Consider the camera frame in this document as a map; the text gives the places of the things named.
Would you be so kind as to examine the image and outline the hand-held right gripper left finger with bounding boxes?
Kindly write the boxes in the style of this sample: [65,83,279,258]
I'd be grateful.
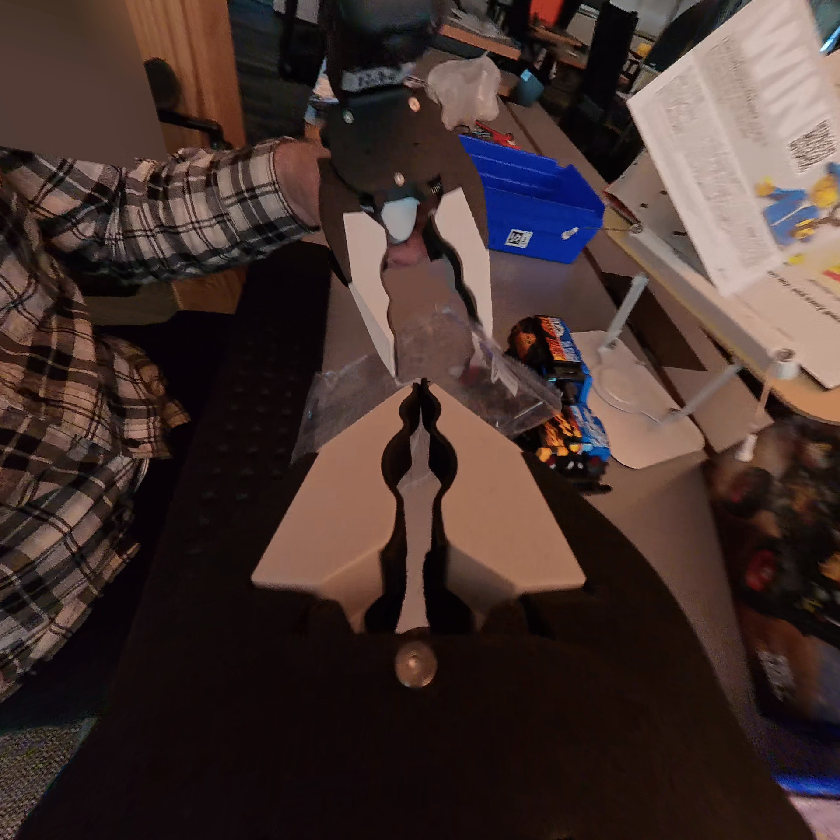
[251,381,417,634]

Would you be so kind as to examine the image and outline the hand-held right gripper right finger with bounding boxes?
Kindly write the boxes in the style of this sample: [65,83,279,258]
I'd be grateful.
[423,379,587,634]

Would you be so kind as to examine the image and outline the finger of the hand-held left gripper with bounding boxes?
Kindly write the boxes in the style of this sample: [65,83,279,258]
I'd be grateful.
[435,186,494,337]
[341,212,399,379]

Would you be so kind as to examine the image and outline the clear plastic bag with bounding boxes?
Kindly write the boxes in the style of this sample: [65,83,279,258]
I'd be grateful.
[390,308,565,437]
[427,56,504,130]

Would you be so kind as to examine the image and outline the person's left forearm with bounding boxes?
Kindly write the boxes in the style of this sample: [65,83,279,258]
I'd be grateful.
[0,139,319,296]

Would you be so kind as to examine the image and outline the grey desk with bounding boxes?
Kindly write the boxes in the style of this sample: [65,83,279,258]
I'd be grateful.
[289,98,795,788]

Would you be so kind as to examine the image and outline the person's left hand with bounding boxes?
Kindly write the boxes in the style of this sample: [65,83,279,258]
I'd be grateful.
[274,140,328,228]

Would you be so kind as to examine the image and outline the blue storage bin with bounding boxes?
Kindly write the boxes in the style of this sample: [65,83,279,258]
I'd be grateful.
[459,134,606,265]

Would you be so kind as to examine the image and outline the crumpled clear plastic bag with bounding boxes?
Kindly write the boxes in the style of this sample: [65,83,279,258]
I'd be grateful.
[427,56,504,130]

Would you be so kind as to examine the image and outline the brown workbench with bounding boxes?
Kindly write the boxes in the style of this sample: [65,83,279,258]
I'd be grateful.
[440,20,592,70]

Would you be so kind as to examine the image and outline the flame-printed toy monster truck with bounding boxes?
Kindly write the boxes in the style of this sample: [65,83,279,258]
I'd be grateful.
[505,315,615,494]

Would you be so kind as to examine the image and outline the white book stand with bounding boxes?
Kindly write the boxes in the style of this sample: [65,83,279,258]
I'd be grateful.
[577,151,840,471]

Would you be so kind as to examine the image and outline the wooden panel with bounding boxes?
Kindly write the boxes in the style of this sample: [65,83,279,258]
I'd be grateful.
[125,0,249,317]

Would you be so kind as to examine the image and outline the instruction booklet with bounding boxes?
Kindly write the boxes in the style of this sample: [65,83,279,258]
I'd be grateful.
[626,0,840,389]

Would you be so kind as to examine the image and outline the dark toy box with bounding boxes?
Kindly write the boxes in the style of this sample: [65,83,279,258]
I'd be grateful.
[705,420,840,742]

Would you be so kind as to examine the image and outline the person's plaid shirt torso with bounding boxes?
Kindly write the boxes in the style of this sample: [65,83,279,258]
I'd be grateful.
[0,262,193,703]

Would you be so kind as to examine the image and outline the black lever handle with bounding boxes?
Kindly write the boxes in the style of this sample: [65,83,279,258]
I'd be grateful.
[144,58,227,151]

